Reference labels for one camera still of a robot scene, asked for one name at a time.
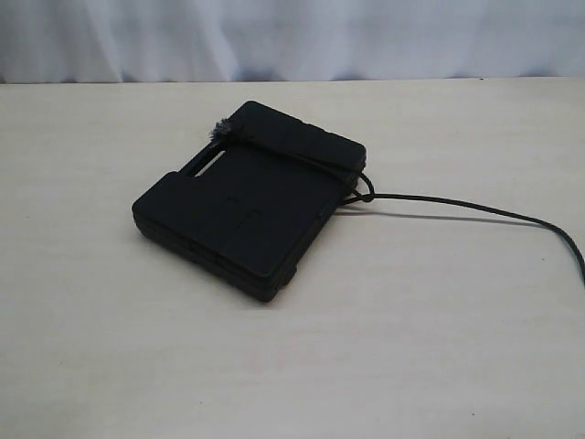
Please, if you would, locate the black plastic carrying case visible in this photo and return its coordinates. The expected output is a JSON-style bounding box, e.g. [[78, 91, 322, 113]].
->
[[132, 101, 367, 302]]

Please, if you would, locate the black braided rope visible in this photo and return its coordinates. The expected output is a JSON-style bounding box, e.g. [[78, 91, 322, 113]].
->
[[206, 117, 585, 287]]

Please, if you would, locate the white backdrop curtain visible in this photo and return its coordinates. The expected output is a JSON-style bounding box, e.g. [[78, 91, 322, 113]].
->
[[1, 1, 584, 83]]

